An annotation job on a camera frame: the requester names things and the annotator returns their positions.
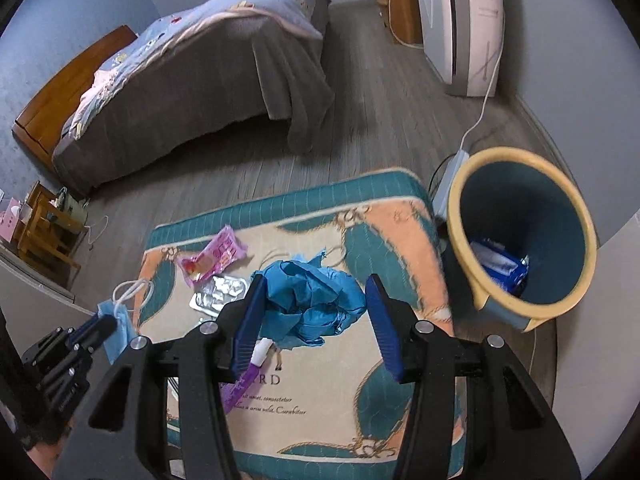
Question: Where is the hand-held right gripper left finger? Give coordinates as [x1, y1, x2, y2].
[52, 274, 271, 480]

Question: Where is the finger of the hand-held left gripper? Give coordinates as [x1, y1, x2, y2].
[37, 317, 119, 413]
[20, 315, 103, 366]

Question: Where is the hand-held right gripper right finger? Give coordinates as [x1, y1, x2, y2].
[364, 273, 583, 480]

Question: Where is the blue face mask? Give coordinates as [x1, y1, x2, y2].
[97, 279, 156, 365]

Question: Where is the purple tube white cap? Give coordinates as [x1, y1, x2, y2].
[220, 339, 281, 413]

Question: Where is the blue glove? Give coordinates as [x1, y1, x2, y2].
[250, 252, 368, 351]

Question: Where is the pink snack wrapper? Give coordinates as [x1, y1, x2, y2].
[177, 225, 249, 286]

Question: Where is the blue wet wipes packet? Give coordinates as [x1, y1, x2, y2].
[470, 237, 531, 296]

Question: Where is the teal yellow-rimmed trash bin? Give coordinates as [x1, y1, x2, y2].
[446, 147, 598, 335]

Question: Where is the silver blister pack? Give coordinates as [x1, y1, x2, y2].
[189, 274, 249, 317]

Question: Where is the wooden stand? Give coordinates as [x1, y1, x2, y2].
[12, 181, 83, 291]

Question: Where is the patterned teal orange cushion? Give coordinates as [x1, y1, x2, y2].
[137, 169, 468, 480]

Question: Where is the small green bin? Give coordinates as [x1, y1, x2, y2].
[50, 187, 91, 226]

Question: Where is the pink box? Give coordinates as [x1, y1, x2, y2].
[0, 197, 23, 241]

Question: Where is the white power strip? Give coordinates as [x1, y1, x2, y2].
[431, 151, 471, 221]

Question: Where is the white panelled door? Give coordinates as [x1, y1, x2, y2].
[552, 205, 640, 466]

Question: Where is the grey bedspread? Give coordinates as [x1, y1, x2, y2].
[51, 0, 337, 198]

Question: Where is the white air purifier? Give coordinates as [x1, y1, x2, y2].
[412, 0, 503, 98]

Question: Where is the wooden cabinet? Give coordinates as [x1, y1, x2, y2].
[372, 0, 426, 46]

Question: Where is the thin white floor cable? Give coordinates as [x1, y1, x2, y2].
[85, 215, 110, 251]

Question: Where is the wooden bed frame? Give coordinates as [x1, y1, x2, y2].
[12, 25, 138, 171]

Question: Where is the white power cable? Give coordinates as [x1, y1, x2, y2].
[460, 10, 506, 153]

